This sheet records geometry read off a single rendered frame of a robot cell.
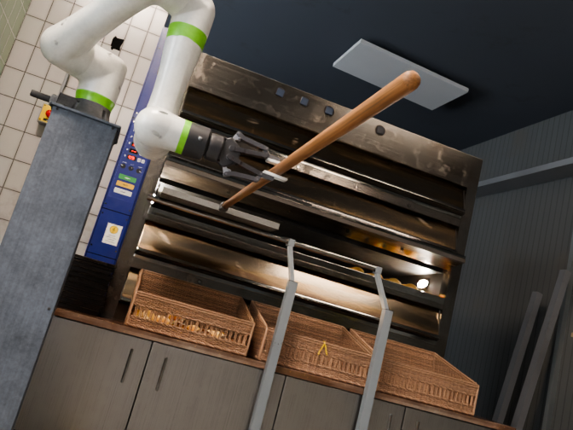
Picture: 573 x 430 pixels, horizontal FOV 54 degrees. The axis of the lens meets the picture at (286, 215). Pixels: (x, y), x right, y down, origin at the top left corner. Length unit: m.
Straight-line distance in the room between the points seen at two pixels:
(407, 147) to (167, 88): 2.14
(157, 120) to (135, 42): 1.84
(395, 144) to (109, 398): 2.14
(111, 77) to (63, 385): 1.24
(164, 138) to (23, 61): 1.87
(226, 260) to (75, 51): 1.55
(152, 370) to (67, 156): 1.04
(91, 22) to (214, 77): 1.54
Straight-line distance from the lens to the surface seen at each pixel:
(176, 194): 2.54
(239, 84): 3.31
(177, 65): 1.71
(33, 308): 1.84
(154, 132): 1.51
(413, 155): 3.56
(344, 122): 1.06
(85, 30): 1.87
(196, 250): 3.07
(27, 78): 3.27
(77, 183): 1.86
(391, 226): 3.39
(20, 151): 3.16
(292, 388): 2.62
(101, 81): 1.98
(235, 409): 2.57
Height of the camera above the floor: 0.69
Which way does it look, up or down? 12 degrees up
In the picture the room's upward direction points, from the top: 15 degrees clockwise
